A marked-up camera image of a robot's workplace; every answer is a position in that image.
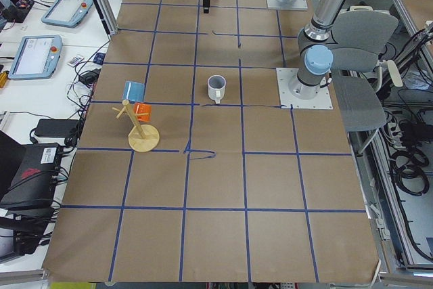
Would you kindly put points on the white ceramic mug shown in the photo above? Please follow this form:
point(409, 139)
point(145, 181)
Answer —
point(216, 88)

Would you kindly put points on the blue mug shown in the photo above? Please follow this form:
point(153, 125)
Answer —
point(133, 91)

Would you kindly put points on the grey office chair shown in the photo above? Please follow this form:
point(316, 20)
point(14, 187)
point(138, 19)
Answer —
point(357, 72)

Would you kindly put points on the black red computer box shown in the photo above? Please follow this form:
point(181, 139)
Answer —
point(28, 175)

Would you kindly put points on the black power adapter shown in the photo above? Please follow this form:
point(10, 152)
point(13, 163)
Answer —
point(54, 128)

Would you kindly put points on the lower blue teach pendant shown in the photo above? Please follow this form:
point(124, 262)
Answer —
point(37, 57)

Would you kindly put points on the orange mug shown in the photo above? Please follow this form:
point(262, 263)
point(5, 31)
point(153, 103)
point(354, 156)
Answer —
point(142, 111)

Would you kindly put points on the brown paper table cover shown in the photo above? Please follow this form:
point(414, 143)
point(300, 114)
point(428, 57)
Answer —
point(241, 191)

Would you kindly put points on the upper blue teach pendant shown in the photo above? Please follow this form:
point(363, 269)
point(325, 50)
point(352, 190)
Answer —
point(67, 13)

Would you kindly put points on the blue teach pendant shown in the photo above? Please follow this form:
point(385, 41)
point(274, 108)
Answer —
point(67, 13)
point(37, 57)

